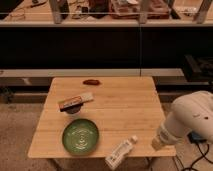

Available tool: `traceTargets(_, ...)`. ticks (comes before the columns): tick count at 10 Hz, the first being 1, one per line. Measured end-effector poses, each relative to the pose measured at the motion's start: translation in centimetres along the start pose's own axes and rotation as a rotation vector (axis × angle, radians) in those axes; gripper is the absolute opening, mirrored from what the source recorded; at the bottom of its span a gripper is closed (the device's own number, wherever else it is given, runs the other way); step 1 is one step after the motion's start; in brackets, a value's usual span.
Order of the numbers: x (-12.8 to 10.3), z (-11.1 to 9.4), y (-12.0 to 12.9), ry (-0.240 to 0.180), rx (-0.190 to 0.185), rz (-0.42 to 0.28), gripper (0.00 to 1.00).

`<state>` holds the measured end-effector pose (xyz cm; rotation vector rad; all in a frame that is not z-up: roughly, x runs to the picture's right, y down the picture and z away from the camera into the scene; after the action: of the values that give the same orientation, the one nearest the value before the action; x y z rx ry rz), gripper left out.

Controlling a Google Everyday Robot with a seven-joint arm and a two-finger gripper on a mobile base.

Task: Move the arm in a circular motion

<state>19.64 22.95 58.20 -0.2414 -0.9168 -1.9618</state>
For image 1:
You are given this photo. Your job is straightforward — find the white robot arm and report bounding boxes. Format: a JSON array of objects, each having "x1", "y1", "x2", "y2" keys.
[{"x1": 151, "y1": 91, "x2": 213, "y2": 151}]

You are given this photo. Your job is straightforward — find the black power adapter box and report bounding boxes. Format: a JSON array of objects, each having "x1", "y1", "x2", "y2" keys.
[{"x1": 188, "y1": 132, "x2": 206, "y2": 143}]

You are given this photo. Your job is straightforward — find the white plastic bottle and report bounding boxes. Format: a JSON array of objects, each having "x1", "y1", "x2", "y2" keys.
[{"x1": 105, "y1": 135, "x2": 138, "y2": 170}]

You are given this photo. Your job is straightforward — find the wooden folding table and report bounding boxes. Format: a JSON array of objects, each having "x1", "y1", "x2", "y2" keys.
[{"x1": 28, "y1": 77, "x2": 176, "y2": 158}]

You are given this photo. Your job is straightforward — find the green round plate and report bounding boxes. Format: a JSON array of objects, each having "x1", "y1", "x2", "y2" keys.
[{"x1": 62, "y1": 118, "x2": 99, "y2": 156}]

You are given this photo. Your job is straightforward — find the black equipment case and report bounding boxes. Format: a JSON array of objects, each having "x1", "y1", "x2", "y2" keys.
[{"x1": 181, "y1": 55, "x2": 213, "y2": 82}]

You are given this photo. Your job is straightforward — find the orange and white box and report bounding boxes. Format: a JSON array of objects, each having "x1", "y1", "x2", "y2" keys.
[{"x1": 58, "y1": 92, "x2": 93, "y2": 112}]

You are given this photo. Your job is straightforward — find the dark small bowl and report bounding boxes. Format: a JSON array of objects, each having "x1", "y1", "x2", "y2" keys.
[{"x1": 65, "y1": 104, "x2": 82, "y2": 115}]

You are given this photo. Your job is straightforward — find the red chili pepper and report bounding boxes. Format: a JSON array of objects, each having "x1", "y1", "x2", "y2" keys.
[{"x1": 83, "y1": 79, "x2": 101, "y2": 85}]

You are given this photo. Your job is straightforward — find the long workbench shelf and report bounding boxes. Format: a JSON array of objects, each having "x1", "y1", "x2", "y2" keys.
[{"x1": 0, "y1": 0, "x2": 213, "y2": 27}]

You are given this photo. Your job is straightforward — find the black cable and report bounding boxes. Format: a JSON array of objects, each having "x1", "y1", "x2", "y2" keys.
[{"x1": 173, "y1": 142, "x2": 213, "y2": 171}]

